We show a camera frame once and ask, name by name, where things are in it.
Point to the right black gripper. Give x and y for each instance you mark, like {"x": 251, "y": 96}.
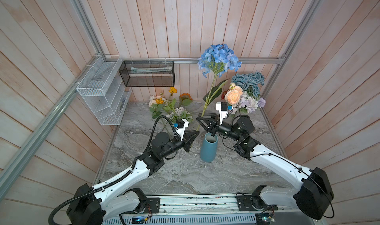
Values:
{"x": 213, "y": 126}

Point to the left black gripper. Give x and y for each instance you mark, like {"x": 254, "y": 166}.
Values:
{"x": 186, "y": 141}

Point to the teal ceramic vase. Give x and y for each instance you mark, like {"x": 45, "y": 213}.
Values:
{"x": 209, "y": 148}

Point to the peach rose stem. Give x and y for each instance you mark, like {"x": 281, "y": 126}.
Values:
{"x": 234, "y": 94}

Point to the pink white hydrangea bouquet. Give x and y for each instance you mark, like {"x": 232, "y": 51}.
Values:
{"x": 248, "y": 105}

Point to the teal blue rose bouquet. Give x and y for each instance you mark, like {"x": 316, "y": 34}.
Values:
{"x": 250, "y": 82}

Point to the blue hydrangea mixed bouquet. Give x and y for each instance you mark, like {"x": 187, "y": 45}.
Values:
{"x": 217, "y": 59}

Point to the red sunflower stem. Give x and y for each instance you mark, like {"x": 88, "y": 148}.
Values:
{"x": 223, "y": 95}

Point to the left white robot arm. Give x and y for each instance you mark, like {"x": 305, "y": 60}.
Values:
{"x": 96, "y": 204}

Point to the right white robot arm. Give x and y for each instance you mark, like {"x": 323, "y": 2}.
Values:
{"x": 310, "y": 190}

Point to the green leafy flower bunch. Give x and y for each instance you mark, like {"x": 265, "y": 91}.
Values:
{"x": 180, "y": 113}

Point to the orange flower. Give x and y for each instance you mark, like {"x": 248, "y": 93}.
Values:
{"x": 185, "y": 99}

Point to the yellow orange flower stem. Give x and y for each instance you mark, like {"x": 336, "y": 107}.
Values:
{"x": 159, "y": 104}

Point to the black mesh basket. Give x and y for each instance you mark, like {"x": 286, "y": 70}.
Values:
{"x": 147, "y": 73}

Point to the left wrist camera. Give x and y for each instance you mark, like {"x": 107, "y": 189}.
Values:
{"x": 180, "y": 127}

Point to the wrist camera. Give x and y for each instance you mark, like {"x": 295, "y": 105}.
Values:
{"x": 180, "y": 127}
{"x": 224, "y": 109}

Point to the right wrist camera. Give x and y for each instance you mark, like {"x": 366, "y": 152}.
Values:
{"x": 224, "y": 109}

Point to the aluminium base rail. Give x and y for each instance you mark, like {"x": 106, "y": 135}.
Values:
{"x": 209, "y": 209}

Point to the white wire mesh shelf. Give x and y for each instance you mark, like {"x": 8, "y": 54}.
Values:
{"x": 103, "y": 89}

